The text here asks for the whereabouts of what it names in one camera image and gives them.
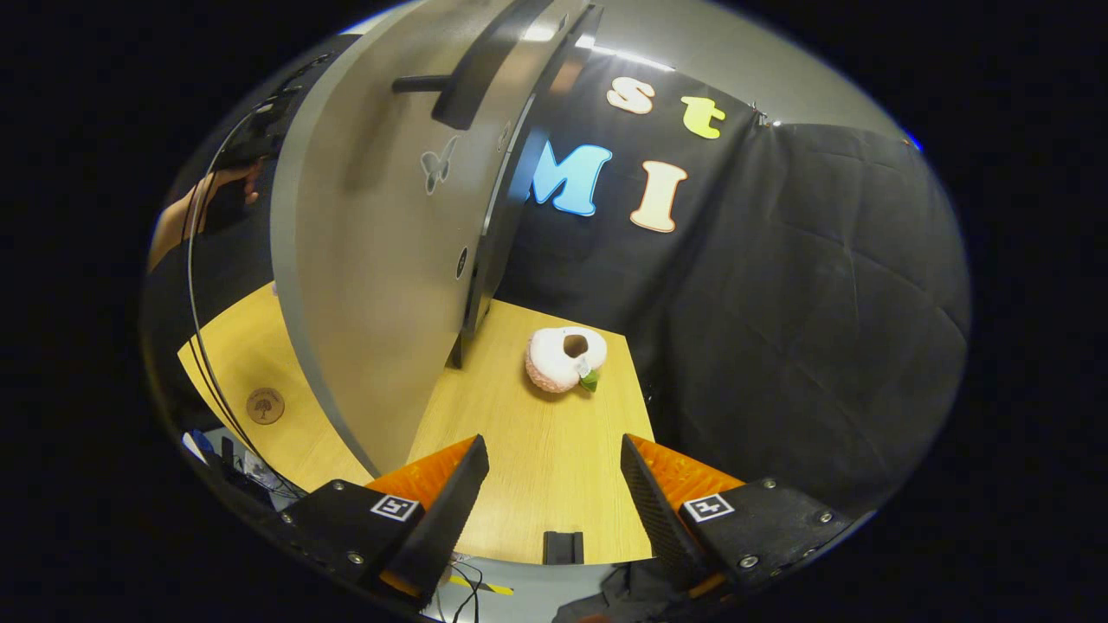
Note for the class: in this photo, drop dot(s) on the round wooden coaster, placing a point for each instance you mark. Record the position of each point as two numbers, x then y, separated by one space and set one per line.
265 406

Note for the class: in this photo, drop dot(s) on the yellow tape strip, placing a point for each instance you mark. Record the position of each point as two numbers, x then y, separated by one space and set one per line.
485 586

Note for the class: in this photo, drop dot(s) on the grey cabinet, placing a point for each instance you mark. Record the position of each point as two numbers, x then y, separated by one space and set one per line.
498 251

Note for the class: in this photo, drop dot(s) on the black backdrop cloth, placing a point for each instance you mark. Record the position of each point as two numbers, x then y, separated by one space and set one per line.
779 303

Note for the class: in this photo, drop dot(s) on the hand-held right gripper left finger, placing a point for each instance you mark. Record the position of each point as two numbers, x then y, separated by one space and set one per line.
454 519

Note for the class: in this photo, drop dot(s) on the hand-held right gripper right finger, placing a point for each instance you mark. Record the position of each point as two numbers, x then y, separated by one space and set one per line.
653 519

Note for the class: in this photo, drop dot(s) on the beige cabinet door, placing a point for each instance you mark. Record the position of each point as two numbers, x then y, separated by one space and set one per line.
372 260

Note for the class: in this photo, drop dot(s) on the pink plush toy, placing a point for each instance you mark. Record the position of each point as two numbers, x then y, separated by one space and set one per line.
554 363

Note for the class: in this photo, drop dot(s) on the black table clamp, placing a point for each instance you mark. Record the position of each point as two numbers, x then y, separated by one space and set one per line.
563 548

